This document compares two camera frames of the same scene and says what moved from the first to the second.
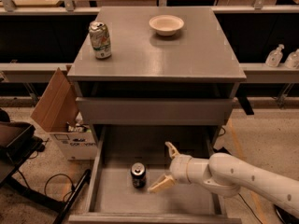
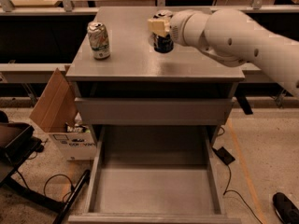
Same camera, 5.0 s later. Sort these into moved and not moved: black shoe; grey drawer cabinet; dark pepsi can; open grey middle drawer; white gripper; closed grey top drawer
Moved: white gripper; dark pepsi can
Not moved: black shoe; open grey middle drawer; closed grey top drawer; grey drawer cabinet
